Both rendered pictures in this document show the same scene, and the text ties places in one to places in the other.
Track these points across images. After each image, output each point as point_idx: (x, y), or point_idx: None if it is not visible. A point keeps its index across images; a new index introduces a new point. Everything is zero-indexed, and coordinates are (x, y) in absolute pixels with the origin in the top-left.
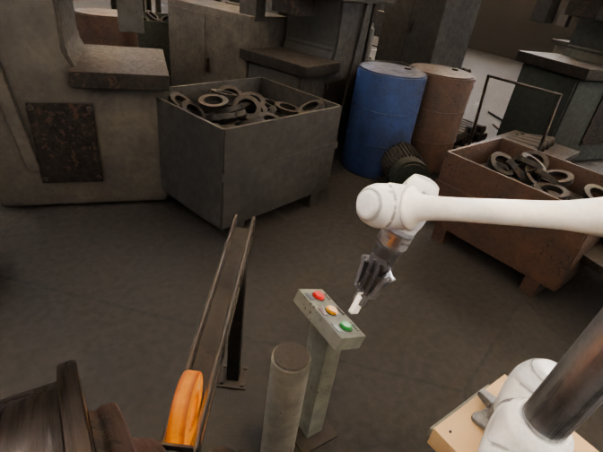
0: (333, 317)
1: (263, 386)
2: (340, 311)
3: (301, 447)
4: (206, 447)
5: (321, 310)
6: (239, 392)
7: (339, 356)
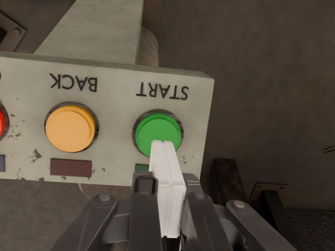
0: (102, 143)
1: (29, 0)
2: (76, 81)
3: (150, 16)
4: None
5: (68, 172)
6: (27, 38)
7: (138, 29)
